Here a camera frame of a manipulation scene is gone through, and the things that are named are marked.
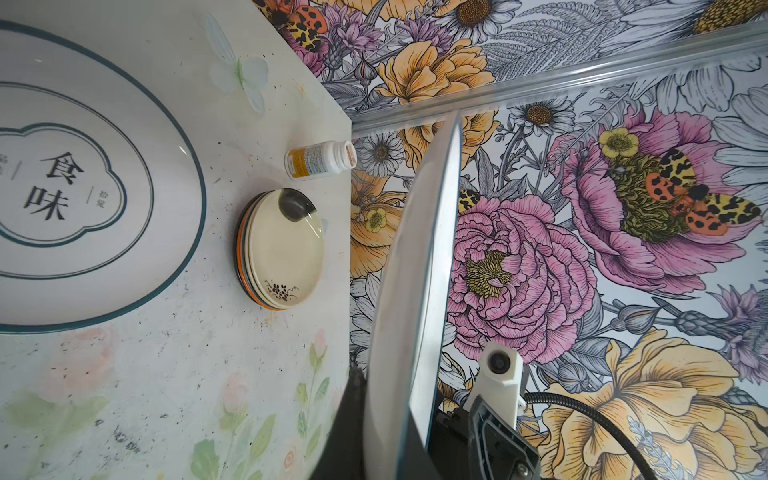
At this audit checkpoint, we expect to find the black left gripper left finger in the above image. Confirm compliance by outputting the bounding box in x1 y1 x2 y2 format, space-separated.
310 368 366 480

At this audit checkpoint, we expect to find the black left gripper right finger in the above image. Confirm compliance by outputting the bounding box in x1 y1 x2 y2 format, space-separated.
397 414 441 480

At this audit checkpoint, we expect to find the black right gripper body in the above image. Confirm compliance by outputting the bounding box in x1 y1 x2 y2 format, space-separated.
427 397 541 480

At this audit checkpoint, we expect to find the brown patterned back plate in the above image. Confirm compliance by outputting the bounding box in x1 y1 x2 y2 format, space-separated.
363 113 462 479

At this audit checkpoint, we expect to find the cream plate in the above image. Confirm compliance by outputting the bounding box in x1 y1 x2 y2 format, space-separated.
244 188 325 310

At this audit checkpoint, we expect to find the orange plate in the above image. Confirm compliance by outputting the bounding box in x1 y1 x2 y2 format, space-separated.
233 193 281 312

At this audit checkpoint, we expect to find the large white back plate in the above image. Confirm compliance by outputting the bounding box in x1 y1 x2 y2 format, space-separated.
1 21 207 334

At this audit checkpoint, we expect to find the white pill bottle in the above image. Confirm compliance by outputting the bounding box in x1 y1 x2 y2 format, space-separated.
284 141 358 180

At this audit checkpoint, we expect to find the black corrugated cable conduit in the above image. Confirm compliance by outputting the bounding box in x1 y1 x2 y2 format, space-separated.
523 391 661 480

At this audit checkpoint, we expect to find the aluminium right corner post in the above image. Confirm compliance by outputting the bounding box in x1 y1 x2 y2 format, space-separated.
352 21 767 138

